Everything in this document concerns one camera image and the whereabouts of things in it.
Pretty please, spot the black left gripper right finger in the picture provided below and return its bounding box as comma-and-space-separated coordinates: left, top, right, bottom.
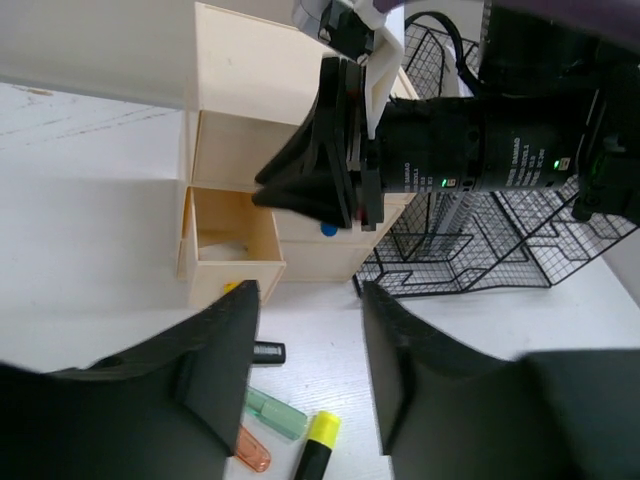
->
361, 282, 639, 479

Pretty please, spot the green highlighter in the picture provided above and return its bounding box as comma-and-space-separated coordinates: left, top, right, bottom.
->
245, 387, 308, 440

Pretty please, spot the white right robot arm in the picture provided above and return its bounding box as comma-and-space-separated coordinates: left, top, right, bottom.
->
252, 1, 639, 230

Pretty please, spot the black wire mesh organizer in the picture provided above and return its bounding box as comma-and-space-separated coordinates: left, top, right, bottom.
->
353, 5, 639, 298

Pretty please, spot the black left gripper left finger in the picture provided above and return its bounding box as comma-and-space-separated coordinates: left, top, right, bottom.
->
1, 281, 260, 479

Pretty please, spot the orange highlighter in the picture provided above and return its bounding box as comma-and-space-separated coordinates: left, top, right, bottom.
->
235, 426, 271, 473

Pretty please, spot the white instruction booklet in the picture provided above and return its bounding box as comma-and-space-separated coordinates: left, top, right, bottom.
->
434, 44, 474, 241

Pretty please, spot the purple black highlighter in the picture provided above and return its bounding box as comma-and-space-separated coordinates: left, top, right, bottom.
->
252, 341, 287, 366

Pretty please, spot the cream wooden drawer cabinet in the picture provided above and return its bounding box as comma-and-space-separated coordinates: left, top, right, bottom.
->
177, 3, 411, 308

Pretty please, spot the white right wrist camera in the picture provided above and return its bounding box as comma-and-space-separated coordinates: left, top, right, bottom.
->
292, 0, 405, 139

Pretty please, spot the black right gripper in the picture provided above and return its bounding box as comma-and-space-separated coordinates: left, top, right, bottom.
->
250, 57, 486, 232

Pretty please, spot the yellow black highlighter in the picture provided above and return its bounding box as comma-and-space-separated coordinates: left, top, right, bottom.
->
293, 411, 341, 480

